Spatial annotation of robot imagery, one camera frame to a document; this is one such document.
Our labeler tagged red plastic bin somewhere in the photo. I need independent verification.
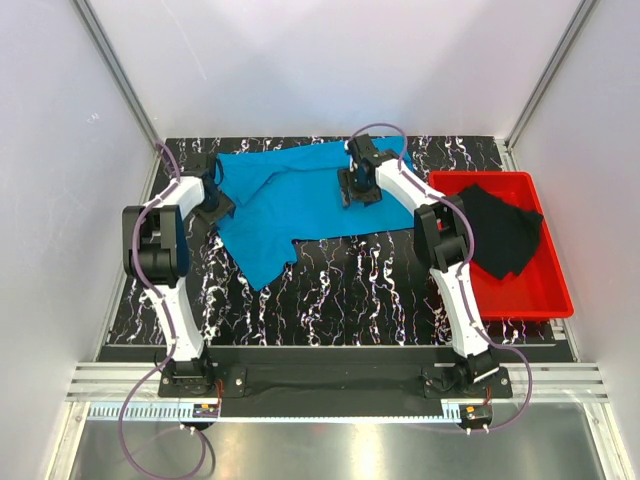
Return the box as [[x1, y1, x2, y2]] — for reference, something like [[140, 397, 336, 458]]
[[429, 171, 574, 321]]

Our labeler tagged black t-shirt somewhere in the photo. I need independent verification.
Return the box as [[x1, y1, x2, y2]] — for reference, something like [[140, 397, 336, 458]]
[[458, 184, 544, 280]]

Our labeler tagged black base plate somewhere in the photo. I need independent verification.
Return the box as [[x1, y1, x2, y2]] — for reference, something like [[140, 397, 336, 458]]
[[99, 344, 574, 419]]

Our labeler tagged aluminium frame post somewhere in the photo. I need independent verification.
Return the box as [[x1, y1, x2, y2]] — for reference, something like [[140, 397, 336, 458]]
[[504, 0, 599, 152], [71, 0, 160, 152]]

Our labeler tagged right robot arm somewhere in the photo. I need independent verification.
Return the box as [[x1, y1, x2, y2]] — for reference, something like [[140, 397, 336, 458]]
[[338, 134, 499, 397]]

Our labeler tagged left aluminium frame post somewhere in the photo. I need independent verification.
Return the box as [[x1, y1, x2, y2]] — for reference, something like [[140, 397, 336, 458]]
[[71, 0, 160, 152]]

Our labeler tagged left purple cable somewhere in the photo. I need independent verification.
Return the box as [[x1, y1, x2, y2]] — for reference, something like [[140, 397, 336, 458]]
[[117, 139, 216, 476]]

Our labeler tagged aluminium rail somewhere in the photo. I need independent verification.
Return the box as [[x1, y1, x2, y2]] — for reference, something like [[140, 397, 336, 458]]
[[66, 363, 608, 424]]

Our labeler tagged right aluminium frame post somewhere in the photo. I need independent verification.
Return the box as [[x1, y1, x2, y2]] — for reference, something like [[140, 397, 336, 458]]
[[504, 0, 599, 152]]

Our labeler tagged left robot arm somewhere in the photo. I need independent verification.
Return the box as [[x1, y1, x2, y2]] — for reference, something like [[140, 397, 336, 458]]
[[122, 153, 235, 397]]

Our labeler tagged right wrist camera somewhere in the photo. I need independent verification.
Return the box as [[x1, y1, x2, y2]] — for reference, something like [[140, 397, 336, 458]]
[[346, 134, 379, 162]]

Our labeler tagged blue t-shirt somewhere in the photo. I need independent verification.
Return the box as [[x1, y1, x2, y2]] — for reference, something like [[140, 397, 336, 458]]
[[218, 141, 413, 290]]

